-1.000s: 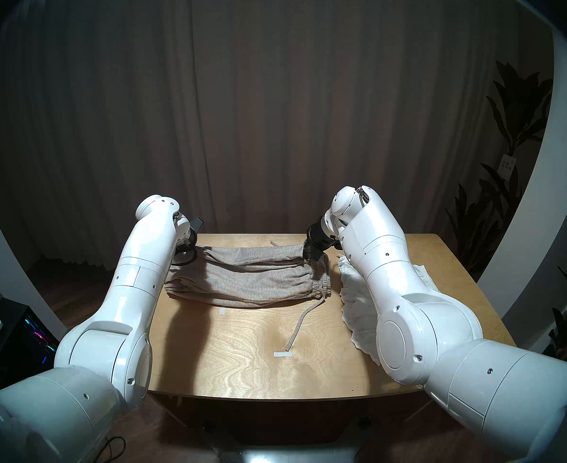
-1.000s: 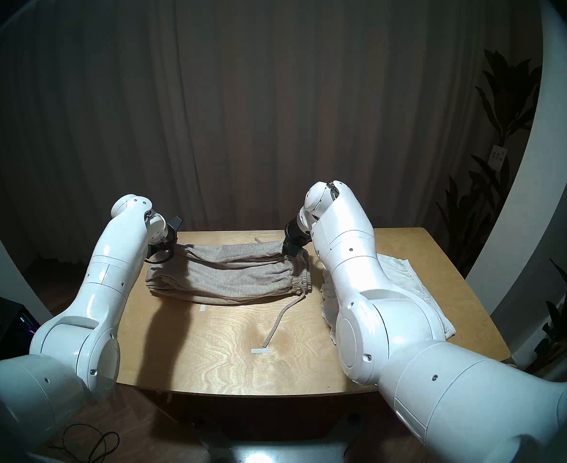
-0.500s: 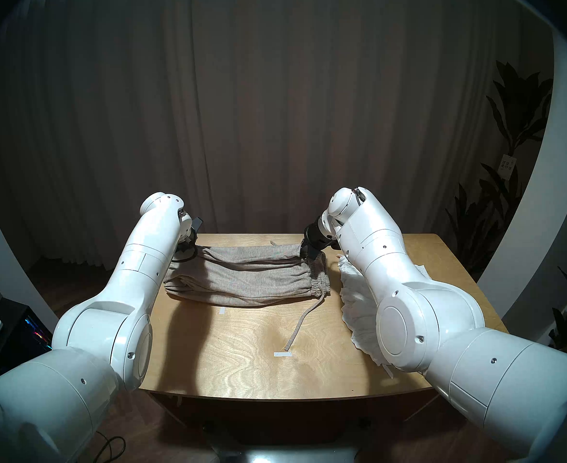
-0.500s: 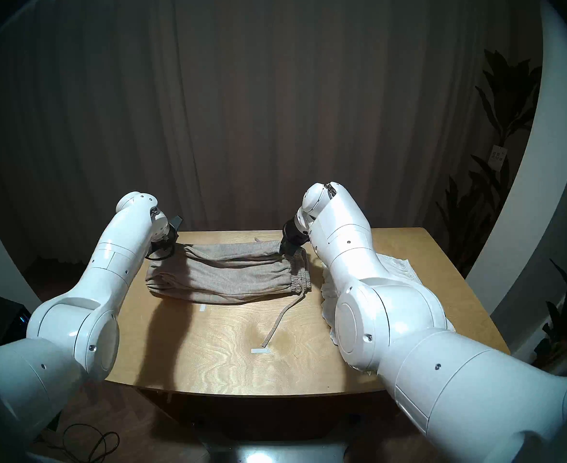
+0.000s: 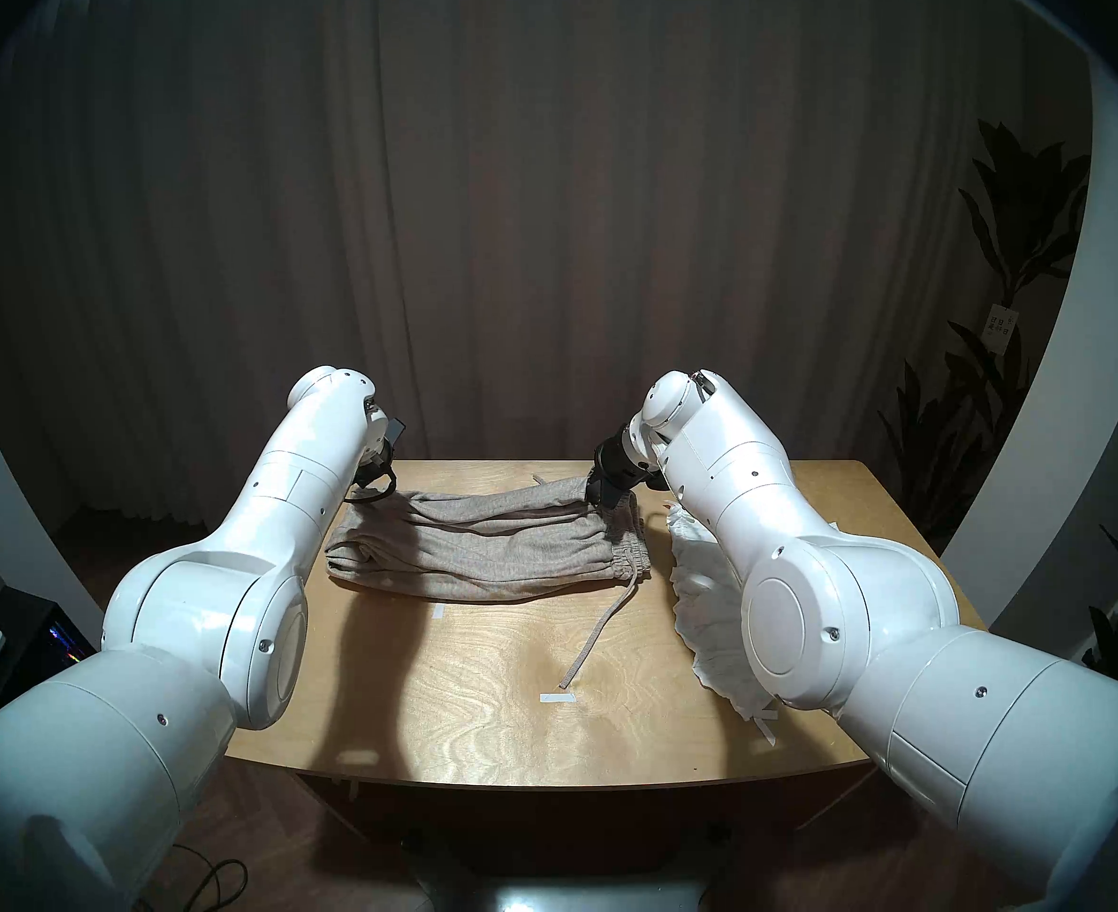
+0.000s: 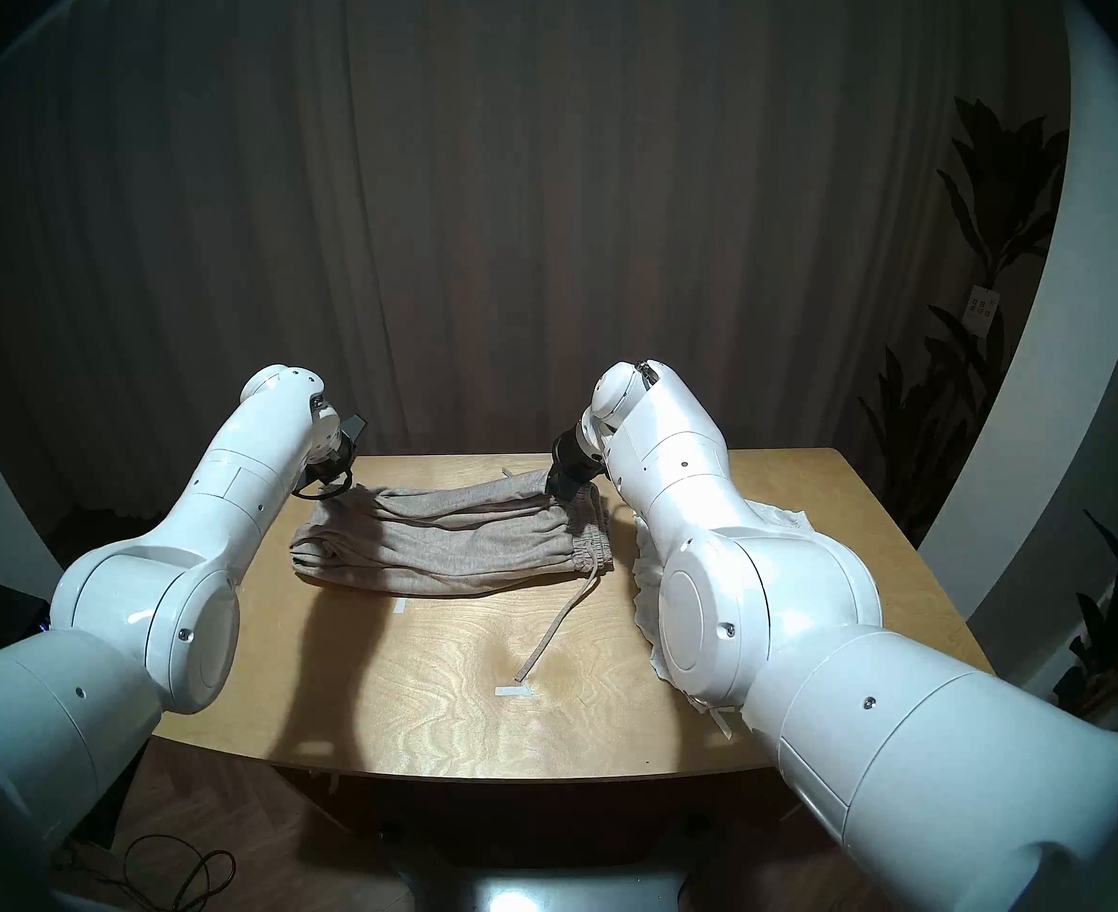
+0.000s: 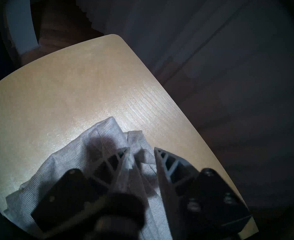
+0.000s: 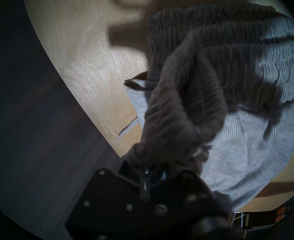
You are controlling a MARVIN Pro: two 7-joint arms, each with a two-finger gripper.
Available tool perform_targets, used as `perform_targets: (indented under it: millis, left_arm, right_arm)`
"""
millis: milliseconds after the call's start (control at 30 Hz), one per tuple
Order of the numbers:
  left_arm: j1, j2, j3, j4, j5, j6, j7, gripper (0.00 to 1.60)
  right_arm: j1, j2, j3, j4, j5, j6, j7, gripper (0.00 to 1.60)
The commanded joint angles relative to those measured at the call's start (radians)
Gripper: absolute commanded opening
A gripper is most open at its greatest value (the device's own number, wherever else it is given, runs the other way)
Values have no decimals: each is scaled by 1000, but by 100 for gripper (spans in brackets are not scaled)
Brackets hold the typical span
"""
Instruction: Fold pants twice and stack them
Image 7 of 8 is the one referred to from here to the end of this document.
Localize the white curved arch pillar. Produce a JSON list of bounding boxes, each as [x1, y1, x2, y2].
[[4, 0, 39, 56]]

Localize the beige pleated curtain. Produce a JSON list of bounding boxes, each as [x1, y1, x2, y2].
[[72, 0, 294, 217]]

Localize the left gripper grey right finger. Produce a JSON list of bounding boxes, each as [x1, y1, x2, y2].
[[154, 147, 252, 240]]

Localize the grey drawstring pants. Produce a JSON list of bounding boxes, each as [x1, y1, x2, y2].
[[3, 116, 173, 240]]

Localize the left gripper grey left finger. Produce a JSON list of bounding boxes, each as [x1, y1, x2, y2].
[[32, 147, 131, 234]]

